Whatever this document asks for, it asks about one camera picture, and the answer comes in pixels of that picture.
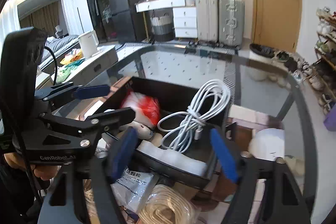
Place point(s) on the black cardboard box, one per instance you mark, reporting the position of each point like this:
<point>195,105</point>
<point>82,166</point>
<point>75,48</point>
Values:
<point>183,176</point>

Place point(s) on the black refrigerator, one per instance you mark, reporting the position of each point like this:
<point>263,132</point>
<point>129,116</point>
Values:
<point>123,6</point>

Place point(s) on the purple bag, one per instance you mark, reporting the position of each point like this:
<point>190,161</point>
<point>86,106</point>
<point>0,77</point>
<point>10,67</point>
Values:
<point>330,119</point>

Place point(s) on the brown curtains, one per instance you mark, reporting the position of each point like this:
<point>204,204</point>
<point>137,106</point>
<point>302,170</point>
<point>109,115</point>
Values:
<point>42,19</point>

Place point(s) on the white and blue plush toy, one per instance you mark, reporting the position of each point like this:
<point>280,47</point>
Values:
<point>173,158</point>

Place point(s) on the white vanity desk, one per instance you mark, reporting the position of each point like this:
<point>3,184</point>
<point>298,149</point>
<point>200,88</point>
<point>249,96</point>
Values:
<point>185,22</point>

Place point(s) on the person's left forearm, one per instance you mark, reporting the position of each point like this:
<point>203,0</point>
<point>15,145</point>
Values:
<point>15,195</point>

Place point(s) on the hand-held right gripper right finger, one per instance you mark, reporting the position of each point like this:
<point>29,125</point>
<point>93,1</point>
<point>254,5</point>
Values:
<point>223,158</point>

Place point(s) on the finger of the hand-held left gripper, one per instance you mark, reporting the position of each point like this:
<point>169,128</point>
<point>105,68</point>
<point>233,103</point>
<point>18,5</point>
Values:
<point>92,91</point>
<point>113,115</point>

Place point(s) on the white trash bin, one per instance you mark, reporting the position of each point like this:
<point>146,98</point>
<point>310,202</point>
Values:
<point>260,64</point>

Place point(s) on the white suitcase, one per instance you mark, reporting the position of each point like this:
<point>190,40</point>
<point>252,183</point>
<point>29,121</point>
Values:
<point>207,18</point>

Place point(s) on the tan wooden door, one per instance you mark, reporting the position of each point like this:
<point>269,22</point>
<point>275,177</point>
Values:
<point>278,3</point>

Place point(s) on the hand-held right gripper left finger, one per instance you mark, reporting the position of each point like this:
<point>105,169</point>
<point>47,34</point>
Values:
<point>123,155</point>

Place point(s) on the woven laundry basket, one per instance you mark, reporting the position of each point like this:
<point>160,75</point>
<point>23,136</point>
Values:
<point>161,27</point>

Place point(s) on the white and green medicine packet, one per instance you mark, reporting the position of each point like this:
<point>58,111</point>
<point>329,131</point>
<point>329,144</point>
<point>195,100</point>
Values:
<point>134,187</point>

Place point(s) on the silver suitcase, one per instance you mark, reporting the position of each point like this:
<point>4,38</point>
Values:
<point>231,20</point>

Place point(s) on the pile of snack packets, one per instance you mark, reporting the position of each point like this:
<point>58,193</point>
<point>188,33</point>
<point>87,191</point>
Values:
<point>71,60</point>

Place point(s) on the grey side cabinet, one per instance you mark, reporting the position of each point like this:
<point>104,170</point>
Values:
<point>99,58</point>

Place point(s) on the white kettle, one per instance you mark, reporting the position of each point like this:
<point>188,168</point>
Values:
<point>89,43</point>

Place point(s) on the person's left hand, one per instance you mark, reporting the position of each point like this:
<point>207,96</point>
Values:
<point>44,171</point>

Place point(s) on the red and white glue packet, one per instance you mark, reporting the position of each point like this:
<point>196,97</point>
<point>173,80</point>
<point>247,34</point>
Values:
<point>147,108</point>

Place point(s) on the wooden shoe rack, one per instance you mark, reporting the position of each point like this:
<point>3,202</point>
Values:
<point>324,56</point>

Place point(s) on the bed with grey blanket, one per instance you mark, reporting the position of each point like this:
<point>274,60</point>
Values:
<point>60,43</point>

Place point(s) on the scattered pairs of shoes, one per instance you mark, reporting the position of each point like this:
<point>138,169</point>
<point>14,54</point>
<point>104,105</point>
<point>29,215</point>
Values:
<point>291,64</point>

